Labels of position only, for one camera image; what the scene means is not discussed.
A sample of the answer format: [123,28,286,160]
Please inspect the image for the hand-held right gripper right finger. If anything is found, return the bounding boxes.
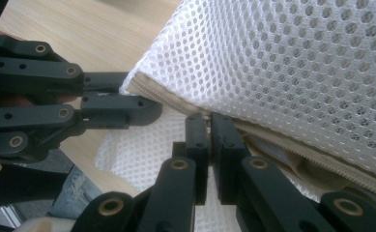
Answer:
[210,112,338,232]

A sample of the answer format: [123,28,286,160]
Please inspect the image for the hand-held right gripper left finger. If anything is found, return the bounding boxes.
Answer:
[136,112,211,232]

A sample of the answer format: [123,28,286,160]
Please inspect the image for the white mesh laundry bag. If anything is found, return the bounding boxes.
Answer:
[93,0,376,232]

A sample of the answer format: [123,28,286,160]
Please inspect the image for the beige garment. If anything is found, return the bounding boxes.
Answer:
[247,136,353,191]

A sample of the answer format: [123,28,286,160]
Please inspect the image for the metal floor rail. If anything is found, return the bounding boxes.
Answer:
[0,203,28,229]

